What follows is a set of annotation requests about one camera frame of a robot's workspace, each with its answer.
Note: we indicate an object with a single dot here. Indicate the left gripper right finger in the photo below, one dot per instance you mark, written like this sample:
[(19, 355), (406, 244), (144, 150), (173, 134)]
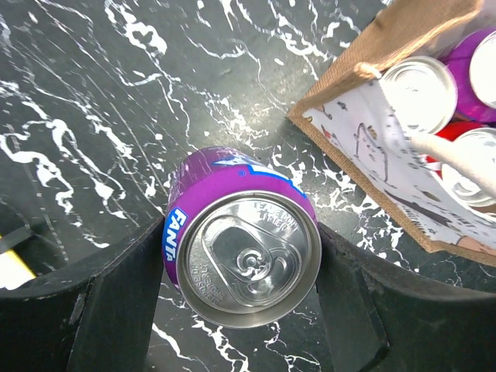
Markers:
[(382, 317)]

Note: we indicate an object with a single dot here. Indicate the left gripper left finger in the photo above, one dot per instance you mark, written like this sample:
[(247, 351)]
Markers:
[(92, 315)]

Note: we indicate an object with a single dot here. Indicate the purple fanta can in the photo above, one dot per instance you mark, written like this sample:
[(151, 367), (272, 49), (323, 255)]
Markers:
[(423, 93), (472, 64), (240, 240)]

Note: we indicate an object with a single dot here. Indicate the brown canvas tote bag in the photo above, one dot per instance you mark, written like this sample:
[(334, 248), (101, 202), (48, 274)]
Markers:
[(347, 115)]

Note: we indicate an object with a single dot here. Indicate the red cola can front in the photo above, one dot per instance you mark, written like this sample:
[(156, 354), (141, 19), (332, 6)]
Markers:
[(470, 175)]

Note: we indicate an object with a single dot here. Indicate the purple Fanta can front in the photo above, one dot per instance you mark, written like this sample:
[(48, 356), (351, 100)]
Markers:
[(423, 93)]

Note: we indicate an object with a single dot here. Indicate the yellow framed whiteboard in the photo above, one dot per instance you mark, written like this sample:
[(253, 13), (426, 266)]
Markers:
[(14, 271)]

